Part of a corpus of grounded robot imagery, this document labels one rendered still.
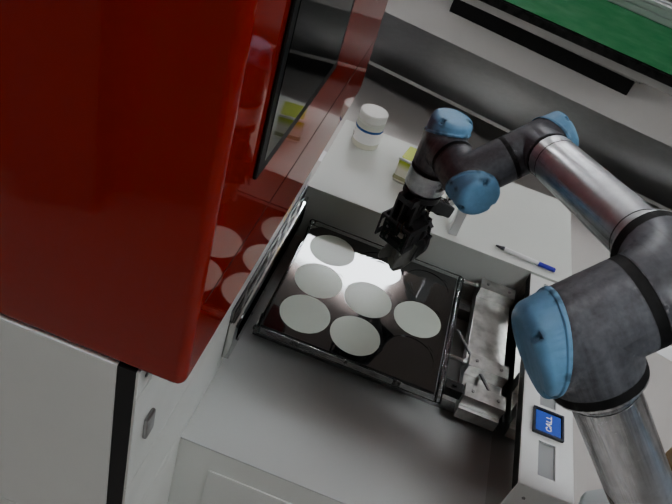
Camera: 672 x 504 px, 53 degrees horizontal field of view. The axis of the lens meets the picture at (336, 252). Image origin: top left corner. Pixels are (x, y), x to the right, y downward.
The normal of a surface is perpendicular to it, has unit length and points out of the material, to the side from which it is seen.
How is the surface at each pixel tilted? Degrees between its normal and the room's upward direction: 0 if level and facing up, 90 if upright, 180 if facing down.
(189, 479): 90
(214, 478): 90
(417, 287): 0
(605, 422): 88
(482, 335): 0
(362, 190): 0
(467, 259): 90
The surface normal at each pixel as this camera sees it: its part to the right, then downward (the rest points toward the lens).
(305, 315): 0.24, -0.73
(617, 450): -0.26, 0.48
